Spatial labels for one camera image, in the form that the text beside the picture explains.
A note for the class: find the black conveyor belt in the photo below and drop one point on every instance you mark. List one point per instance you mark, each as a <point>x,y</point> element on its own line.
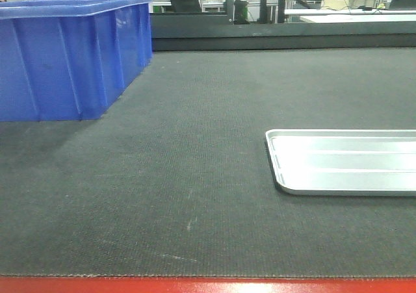
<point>175,178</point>

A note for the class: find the blue plastic crate on conveyor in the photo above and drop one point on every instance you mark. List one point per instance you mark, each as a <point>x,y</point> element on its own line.
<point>70,59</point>

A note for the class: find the red conveyor edge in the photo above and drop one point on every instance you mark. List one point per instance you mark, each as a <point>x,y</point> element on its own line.
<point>194,284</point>

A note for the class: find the silver metal tray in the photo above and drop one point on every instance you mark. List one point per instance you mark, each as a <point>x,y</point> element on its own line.
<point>343,162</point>

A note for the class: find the white background table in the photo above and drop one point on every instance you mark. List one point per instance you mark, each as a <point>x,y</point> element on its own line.
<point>351,16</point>

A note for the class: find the black conveyor rear rail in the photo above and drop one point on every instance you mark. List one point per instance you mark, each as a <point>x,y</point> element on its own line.
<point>212,32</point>

